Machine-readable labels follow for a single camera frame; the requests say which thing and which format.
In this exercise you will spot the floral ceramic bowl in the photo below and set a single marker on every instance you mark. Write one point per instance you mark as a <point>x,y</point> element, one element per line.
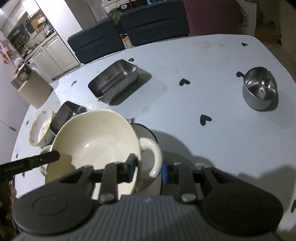
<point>40,129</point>

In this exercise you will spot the beige kettle with steel lid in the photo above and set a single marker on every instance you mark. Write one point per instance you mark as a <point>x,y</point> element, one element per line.
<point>32,91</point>

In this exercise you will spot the dark blue chair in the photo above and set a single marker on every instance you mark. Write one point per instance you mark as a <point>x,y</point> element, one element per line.
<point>97,41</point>
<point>155,25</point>

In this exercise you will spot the stainless steel cup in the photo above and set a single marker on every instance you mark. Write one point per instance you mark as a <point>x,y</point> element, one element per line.
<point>256,97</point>

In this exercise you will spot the small stainless steel container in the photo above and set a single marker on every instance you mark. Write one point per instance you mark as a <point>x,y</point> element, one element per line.
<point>108,81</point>

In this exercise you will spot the white kitchen wall cabinet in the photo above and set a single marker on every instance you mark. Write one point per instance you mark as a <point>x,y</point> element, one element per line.
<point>11,14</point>

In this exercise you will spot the white square plate black rim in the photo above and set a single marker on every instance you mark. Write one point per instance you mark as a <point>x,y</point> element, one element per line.
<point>144,132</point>

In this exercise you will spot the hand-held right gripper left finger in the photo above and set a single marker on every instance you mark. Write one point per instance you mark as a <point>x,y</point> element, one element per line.
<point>131,169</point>

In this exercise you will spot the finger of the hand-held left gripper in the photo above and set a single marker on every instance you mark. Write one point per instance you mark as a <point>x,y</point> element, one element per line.
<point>44,158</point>

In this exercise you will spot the maroon chair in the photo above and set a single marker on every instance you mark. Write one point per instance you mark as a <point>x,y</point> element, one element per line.
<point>212,17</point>

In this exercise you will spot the white pompom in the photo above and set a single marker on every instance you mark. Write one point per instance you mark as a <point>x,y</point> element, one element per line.
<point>19,61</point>

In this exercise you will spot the white kitchen base cabinet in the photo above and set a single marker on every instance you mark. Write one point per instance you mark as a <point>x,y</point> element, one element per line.
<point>53,58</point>

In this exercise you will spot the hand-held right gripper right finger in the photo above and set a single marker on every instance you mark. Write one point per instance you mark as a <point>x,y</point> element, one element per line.
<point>164,173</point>

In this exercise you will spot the large stainless steel container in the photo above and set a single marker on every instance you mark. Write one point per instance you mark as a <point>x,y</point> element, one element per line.
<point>69,111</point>

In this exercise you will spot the kitchen faucet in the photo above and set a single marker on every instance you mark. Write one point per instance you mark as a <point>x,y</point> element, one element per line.
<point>45,29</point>

